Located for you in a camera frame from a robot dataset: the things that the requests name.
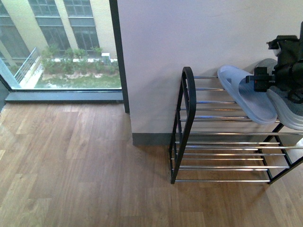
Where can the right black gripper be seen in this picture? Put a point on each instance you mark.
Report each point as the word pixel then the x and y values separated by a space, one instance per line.
pixel 289 51

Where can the grey sneaker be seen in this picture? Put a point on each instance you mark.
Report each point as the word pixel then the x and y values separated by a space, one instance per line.
pixel 286 106

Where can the light blue slipper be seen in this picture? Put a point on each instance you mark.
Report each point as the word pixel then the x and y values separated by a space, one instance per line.
pixel 256 105

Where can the black metal shoe rack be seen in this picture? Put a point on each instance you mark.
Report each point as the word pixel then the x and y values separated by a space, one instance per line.
pixel 215 140

